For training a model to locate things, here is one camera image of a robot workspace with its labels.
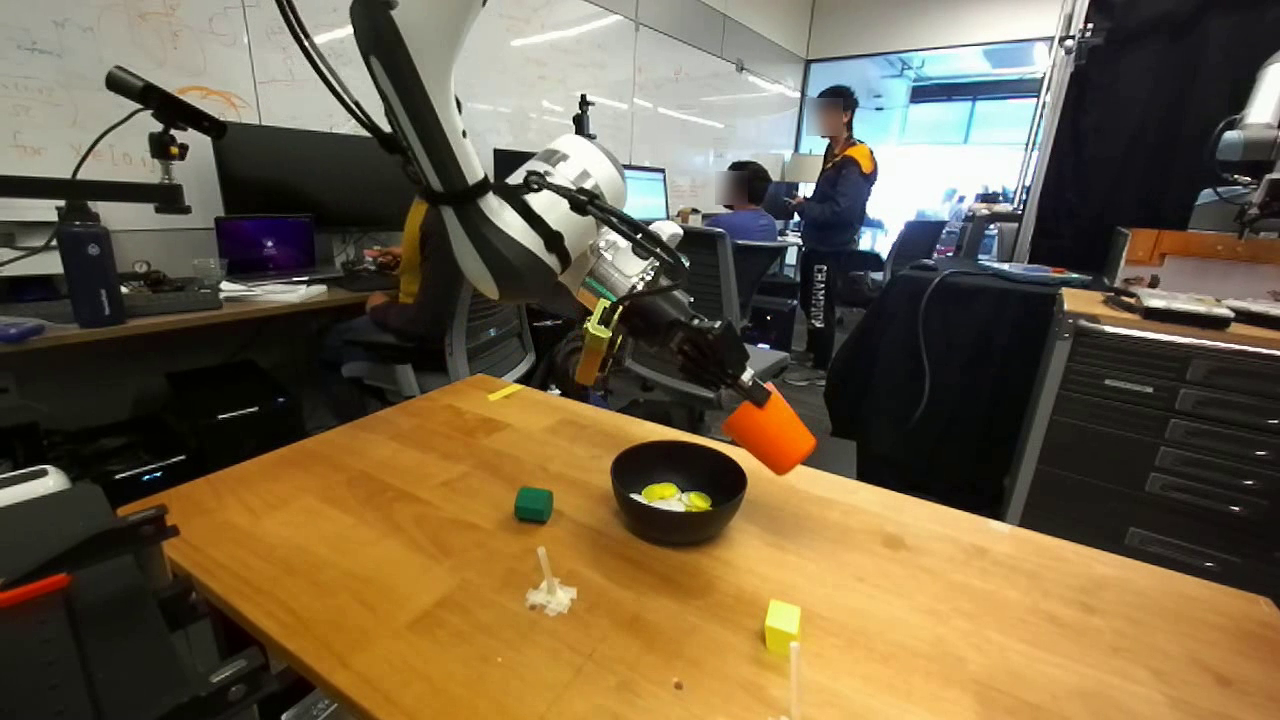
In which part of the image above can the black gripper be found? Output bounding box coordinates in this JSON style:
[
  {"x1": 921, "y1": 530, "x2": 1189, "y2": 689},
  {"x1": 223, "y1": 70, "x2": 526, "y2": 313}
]
[{"x1": 616, "y1": 283, "x2": 776, "y2": 413}]

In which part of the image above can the orange plastic cup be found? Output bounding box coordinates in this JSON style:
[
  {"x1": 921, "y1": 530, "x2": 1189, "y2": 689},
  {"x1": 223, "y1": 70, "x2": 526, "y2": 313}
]
[{"x1": 718, "y1": 384, "x2": 819, "y2": 481}]

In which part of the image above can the yellow white toy food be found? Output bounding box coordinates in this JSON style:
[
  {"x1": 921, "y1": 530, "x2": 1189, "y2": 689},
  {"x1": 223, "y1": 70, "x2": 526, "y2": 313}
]
[{"x1": 626, "y1": 476, "x2": 718, "y2": 521}]

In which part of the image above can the black bowl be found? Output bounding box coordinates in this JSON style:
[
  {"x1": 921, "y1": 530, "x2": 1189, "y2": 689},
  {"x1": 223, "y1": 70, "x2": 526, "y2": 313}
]
[{"x1": 609, "y1": 436, "x2": 750, "y2": 553}]

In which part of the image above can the black office chair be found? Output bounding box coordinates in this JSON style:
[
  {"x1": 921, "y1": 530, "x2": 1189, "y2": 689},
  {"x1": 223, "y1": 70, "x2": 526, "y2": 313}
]
[{"x1": 672, "y1": 221, "x2": 776, "y2": 354}]

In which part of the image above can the person in blue shirt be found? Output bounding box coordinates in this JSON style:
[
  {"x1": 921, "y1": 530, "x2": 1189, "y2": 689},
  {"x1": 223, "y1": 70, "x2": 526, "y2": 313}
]
[{"x1": 696, "y1": 158, "x2": 792, "y2": 247}]

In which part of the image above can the black cloth covered table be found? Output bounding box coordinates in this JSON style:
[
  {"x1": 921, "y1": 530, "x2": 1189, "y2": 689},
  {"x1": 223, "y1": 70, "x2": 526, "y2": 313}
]
[{"x1": 819, "y1": 262, "x2": 1070, "y2": 518}]

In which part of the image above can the person in navy yellow jacket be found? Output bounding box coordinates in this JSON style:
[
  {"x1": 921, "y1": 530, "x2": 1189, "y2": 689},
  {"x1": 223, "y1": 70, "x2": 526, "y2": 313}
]
[{"x1": 782, "y1": 79, "x2": 882, "y2": 372}]

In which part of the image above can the monitor with bright screen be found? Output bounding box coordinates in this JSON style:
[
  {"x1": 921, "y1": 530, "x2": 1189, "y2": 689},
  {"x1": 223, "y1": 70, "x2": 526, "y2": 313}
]
[{"x1": 616, "y1": 161, "x2": 677, "y2": 227}]

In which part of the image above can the yellow block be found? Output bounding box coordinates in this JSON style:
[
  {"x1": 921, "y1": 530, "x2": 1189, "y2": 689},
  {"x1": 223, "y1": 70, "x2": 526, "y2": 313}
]
[{"x1": 760, "y1": 598, "x2": 808, "y2": 667}]

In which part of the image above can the green block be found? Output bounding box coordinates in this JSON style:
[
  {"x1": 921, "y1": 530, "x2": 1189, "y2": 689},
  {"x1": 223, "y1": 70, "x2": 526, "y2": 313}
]
[{"x1": 511, "y1": 485, "x2": 559, "y2": 530}]

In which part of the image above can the thin stick with white tape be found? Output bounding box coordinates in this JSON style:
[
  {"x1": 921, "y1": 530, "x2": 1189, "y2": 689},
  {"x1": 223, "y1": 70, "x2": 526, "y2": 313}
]
[{"x1": 524, "y1": 541, "x2": 583, "y2": 621}]

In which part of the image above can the person in yellow shirt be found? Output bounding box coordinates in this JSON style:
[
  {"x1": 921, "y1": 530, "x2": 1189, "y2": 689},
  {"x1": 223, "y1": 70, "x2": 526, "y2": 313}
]
[{"x1": 362, "y1": 195, "x2": 451, "y2": 336}]

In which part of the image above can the grey drawer cabinet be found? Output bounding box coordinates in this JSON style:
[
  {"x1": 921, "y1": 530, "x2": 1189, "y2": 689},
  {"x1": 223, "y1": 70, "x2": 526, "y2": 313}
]
[{"x1": 1002, "y1": 283, "x2": 1280, "y2": 606}]

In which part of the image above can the black white remote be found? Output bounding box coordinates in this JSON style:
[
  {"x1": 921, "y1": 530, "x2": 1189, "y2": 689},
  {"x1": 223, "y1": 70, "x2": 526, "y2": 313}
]
[
  {"x1": 1122, "y1": 283, "x2": 1238, "y2": 331},
  {"x1": 1219, "y1": 292, "x2": 1280, "y2": 328}
]

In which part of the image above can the wooden box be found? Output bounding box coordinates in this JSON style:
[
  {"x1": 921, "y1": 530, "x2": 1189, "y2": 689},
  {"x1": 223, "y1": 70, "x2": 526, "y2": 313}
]
[{"x1": 1106, "y1": 225, "x2": 1280, "y2": 306}]

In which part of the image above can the black curtain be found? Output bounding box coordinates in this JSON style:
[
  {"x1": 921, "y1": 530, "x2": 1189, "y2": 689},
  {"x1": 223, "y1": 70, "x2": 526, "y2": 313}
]
[{"x1": 1033, "y1": 0, "x2": 1280, "y2": 275}]

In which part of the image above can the black monitor back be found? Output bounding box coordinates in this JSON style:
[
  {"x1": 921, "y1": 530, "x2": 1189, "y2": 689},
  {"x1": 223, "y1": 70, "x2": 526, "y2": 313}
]
[{"x1": 212, "y1": 120, "x2": 418, "y2": 232}]

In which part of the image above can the laptop with purple screen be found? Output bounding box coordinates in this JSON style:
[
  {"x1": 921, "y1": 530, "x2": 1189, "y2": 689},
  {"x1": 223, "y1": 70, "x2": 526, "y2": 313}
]
[{"x1": 212, "y1": 213, "x2": 320, "y2": 281}]

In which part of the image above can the long wooden desk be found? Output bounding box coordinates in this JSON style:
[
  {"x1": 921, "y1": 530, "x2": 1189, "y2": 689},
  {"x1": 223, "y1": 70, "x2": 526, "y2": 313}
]
[{"x1": 0, "y1": 281, "x2": 372, "y2": 355}]

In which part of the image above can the dark spray bottle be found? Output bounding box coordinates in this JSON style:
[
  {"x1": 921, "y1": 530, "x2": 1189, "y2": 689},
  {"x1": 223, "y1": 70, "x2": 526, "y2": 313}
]
[{"x1": 51, "y1": 195, "x2": 131, "y2": 331}]

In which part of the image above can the thin grey cable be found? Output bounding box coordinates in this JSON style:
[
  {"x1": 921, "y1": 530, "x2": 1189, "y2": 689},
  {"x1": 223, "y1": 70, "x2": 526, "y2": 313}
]
[{"x1": 906, "y1": 264, "x2": 993, "y2": 433}]

